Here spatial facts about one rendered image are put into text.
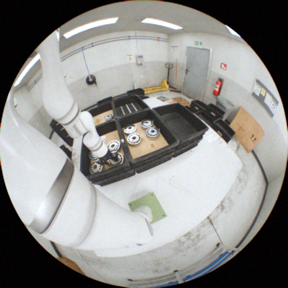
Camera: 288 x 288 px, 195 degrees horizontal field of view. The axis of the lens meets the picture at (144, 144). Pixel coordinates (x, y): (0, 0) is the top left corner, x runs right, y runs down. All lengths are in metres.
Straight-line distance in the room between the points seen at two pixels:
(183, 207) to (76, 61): 4.11
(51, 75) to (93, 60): 3.52
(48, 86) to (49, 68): 0.03
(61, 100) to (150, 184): 0.60
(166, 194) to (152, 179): 0.14
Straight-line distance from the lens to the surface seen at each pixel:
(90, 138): 0.34
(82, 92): 3.77
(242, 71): 3.09
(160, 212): 0.54
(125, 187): 0.63
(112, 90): 3.76
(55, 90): 0.17
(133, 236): 0.16
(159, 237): 0.67
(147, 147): 0.56
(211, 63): 3.36
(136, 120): 0.73
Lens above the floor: 1.30
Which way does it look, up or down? 54 degrees down
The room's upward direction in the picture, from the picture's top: 8 degrees counter-clockwise
